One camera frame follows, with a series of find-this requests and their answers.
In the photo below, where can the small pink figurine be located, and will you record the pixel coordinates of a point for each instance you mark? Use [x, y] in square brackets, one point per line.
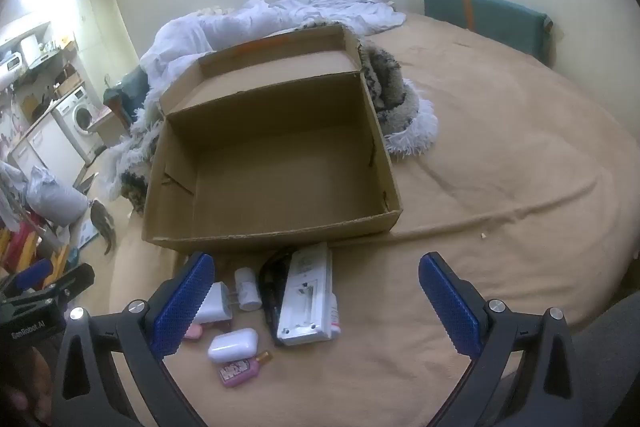
[194, 332]

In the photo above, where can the pink perfume bottle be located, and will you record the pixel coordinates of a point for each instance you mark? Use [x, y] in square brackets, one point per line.
[240, 372]

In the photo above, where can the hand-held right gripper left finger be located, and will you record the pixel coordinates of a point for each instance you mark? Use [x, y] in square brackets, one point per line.
[182, 307]

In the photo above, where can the white washing machine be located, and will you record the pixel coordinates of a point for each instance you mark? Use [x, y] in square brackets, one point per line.
[80, 117]

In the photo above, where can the teal cushion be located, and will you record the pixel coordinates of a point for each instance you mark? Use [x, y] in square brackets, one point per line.
[480, 17]

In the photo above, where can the brown feather duster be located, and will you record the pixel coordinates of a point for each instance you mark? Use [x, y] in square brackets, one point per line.
[102, 222]

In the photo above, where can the fluffy patterned blanket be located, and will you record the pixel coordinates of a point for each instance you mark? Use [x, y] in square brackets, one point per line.
[395, 92]

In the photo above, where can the grey stuffed bag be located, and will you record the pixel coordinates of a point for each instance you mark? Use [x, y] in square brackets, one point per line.
[55, 202]

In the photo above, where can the hair claw clip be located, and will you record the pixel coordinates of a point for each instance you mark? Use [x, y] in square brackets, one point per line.
[270, 287]

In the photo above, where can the teal cloth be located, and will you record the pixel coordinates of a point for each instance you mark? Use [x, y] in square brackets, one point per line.
[125, 92]

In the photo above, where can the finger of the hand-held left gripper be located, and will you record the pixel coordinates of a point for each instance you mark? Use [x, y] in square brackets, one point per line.
[67, 282]
[30, 275]

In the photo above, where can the white cabinet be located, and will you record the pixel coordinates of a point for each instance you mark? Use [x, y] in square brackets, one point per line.
[42, 147]

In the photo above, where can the red yellow plastic rack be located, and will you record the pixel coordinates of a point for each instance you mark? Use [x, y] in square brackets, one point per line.
[20, 247]

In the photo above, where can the white pill bottle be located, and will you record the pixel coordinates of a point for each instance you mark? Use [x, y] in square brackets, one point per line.
[247, 289]

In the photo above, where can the white remote control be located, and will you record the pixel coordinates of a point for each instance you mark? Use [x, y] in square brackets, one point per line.
[305, 297]

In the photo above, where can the white earbud case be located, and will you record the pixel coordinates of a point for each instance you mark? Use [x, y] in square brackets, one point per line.
[232, 344]

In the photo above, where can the blue white flat package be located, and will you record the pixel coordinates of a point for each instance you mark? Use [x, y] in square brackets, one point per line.
[85, 233]

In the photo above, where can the person's left hand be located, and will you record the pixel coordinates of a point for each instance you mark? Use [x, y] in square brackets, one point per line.
[17, 389]

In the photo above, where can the red and white tube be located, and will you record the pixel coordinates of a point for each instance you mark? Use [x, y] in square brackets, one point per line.
[335, 317]

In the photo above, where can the white charger plug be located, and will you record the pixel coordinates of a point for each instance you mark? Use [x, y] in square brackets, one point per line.
[216, 307]

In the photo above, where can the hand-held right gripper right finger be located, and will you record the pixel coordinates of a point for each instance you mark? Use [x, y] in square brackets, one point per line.
[450, 307]

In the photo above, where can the white crumpled blanket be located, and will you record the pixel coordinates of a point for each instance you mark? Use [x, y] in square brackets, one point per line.
[320, 7]

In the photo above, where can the small wooden table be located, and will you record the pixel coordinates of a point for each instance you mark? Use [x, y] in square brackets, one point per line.
[107, 123]

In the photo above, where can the cardboard box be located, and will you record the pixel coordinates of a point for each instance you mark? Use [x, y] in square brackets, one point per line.
[280, 167]

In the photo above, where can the white countertop appliance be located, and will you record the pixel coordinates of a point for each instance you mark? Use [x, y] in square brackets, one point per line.
[11, 61]

